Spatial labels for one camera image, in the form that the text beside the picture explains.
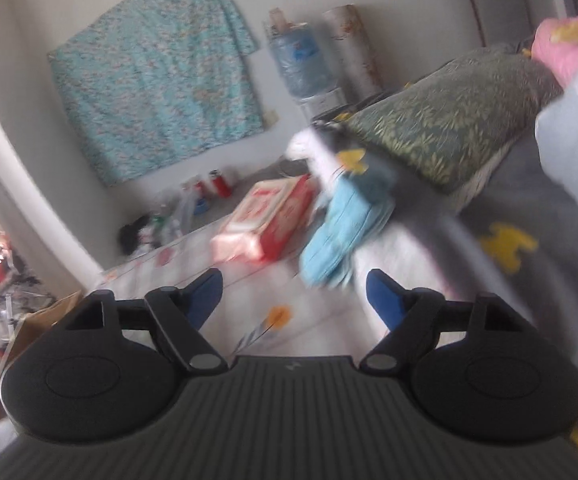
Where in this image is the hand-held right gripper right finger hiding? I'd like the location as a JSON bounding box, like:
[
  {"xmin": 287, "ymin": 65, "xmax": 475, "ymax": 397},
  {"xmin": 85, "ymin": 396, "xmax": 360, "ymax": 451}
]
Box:
[{"xmin": 358, "ymin": 268, "xmax": 520, "ymax": 374}]

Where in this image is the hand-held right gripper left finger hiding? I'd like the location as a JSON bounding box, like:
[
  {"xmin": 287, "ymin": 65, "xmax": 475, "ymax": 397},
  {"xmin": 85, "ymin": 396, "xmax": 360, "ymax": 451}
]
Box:
[{"xmin": 66, "ymin": 267, "xmax": 228, "ymax": 374}]

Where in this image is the light blue cloth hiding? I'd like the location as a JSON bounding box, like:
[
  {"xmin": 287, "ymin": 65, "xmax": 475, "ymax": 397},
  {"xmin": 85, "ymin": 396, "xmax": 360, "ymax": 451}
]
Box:
[{"xmin": 299, "ymin": 175, "xmax": 395, "ymax": 288}]

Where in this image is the white soft toy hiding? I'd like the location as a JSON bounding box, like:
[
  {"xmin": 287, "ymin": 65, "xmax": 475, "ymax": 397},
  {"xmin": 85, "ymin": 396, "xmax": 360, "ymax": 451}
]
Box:
[{"xmin": 286, "ymin": 127, "xmax": 340, "ymax": 186}]

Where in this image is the plaid printed mat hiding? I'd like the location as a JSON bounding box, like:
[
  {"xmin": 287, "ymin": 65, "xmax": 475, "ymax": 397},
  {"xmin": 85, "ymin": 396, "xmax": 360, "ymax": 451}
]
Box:
[{"xmin": 96, "ymin": 170, "xmax": 385, "ymax": 361}]

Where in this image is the black cloth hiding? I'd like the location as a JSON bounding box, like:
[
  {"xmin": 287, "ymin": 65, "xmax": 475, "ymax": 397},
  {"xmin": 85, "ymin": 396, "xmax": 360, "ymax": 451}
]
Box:
[{"xmin": 119, "ymin": 215, "xmax": 152, "ymax": 256}]

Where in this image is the red and white box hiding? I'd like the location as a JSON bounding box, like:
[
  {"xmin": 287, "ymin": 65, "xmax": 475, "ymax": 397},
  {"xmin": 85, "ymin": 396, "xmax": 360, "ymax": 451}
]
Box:
[{"xmin": 209, "ymin": 175, "xmax": 317, "ymax": 263}]

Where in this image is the grey blanket with yellow print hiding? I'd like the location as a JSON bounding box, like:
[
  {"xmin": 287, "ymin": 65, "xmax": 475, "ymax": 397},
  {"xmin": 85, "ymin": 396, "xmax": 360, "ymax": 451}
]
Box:
[{"xmin": 319, "ymin": 127, "xmax": 578, "ymax": 466}]

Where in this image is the cardboard box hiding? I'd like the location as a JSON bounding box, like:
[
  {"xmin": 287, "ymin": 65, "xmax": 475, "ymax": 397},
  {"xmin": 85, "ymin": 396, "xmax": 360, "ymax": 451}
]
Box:
[{"xmin": 0, "ymin": 290, "xmax": 85, "ymax": 426}]

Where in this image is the green leaf pattern pillow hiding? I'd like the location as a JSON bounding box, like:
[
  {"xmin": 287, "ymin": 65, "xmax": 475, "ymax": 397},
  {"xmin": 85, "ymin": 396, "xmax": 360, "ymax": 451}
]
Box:
[{"xmin": 341, "ymin": 52, "xmax": 564, "ymax": 196}]

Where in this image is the teal floral cloth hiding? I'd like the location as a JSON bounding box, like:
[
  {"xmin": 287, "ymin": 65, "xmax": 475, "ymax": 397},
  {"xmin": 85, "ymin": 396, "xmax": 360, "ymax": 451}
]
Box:
[{"xmin": 46, "ymin": 0, "xmax": 265, "ymax": 188}]

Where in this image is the clear blue water bottle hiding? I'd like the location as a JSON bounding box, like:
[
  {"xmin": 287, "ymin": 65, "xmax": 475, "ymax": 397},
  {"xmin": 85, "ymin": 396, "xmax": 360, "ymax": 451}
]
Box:
[{"xmin": 268, "ymin": 22, "xmax": 337, "ymax": 106}]

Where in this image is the pink plush toy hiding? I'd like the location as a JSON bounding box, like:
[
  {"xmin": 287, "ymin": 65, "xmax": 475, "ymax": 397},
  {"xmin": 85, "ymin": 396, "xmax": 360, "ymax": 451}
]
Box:
[{"xmin": 529, "ymin": 12, "xmax": 578, "ymax": 88}]

